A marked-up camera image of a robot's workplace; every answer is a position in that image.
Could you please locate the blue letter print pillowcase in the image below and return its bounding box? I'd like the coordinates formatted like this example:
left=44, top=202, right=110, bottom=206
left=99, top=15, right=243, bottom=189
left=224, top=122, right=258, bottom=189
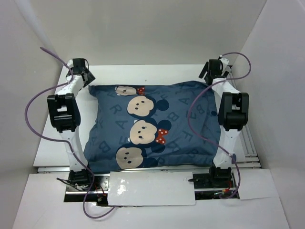
left=84, top=81, right=221, bottom=173

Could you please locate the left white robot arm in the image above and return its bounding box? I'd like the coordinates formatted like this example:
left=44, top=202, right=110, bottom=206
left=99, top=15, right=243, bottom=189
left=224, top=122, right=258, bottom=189
left=47, top=58, right=95, bottom=190

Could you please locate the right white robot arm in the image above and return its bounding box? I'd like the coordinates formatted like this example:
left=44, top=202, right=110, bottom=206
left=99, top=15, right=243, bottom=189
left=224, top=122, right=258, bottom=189
left=199, top=56, right=249, bottom=187

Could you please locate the white cover plate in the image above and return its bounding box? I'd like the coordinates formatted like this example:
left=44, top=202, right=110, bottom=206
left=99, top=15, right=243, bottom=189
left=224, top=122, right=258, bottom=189
left=107, top=171, right=196, bottom=207

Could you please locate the aluminium side rail frame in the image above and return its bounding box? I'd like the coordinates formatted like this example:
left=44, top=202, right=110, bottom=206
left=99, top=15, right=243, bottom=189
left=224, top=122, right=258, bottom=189
left=220, top=64, right=260, bottom=167

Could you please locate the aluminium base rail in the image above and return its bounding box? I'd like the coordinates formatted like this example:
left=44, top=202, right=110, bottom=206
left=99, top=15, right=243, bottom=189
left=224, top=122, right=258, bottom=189
left=35, top=162, right=260, bottom=203

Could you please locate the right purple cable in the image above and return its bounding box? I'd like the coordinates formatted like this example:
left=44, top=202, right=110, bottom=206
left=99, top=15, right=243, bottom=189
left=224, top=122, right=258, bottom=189
left=185, top=51, right=253, bottom=200

